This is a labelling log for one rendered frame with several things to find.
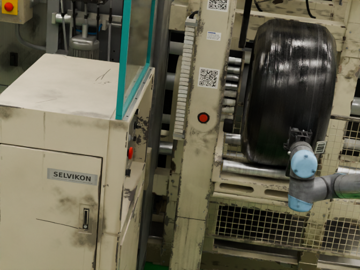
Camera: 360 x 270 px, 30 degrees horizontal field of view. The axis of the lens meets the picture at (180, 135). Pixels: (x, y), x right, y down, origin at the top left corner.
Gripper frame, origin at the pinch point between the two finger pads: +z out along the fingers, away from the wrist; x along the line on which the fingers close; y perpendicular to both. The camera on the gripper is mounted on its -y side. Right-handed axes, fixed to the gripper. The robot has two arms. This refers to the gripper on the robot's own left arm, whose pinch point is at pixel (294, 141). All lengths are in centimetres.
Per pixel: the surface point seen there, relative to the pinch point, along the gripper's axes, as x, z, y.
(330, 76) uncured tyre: -9.0, 4.7, 23.4
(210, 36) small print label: 34.5, 16.3, 30.5
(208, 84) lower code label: 32.8, 18.5, 12.4
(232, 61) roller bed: 25, 59, 16
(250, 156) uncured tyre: 13.9, 10.9, -10.8
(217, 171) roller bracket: 25.2, 10.7, -18.3
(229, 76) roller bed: 25, 60, 9
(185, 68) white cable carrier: 42.3, 19.0, 17.1
